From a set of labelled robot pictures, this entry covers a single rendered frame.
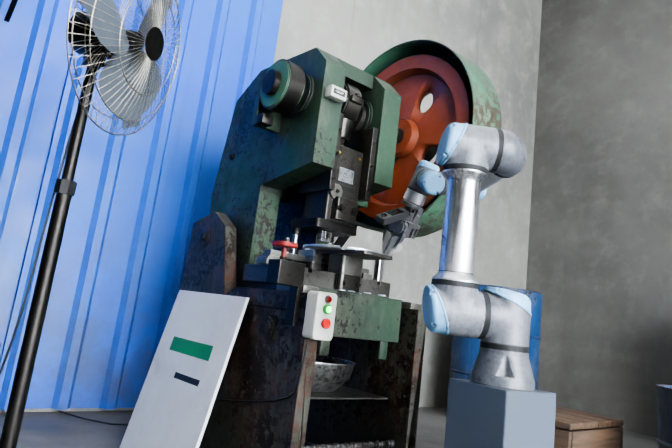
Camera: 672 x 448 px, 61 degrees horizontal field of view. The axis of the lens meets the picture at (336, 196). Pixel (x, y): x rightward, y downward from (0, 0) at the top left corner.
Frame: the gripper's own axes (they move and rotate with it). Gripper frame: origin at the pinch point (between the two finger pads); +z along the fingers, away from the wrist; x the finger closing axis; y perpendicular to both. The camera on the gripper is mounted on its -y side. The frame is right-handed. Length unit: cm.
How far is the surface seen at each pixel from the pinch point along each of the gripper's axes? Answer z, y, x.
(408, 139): -40, 23, 35
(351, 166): -22.3, -7.8, 25.6
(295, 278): 11.4, -40.1, -8.2
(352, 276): 10.3, -10.0, -0.1
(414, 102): -55, 27, 44
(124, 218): 49, -38, 127
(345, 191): -13.4, -9.2, 21.4
